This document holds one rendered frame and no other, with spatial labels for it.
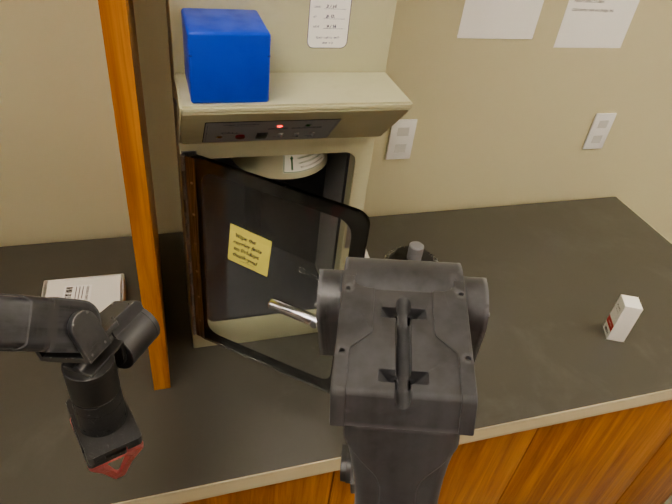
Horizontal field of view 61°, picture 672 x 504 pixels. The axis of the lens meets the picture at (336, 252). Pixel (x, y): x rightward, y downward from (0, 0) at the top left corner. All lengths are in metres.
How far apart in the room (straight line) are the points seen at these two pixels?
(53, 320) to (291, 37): 0.50
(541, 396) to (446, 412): 0.95
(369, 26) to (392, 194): 0.79
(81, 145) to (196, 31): 0.72
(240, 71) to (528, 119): 1.09
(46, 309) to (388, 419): 0.43
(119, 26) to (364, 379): 0.56
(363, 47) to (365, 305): 0.62
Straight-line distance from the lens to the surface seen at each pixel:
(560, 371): 1.32
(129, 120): 0.79
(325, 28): 0.88
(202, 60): 0.75
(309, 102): 0.79
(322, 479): 1.16
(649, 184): 2.16
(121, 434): 0.78
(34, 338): 0.65
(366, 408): 0.30
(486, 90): 1.58
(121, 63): 0.77
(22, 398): 1.19
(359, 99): 0.82
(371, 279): 0.36
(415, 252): 1.05
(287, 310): 0.89
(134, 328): 0.75
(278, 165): 0.98
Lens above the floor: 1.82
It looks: 38 degrees down
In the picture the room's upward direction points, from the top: 8 degrees clockwise
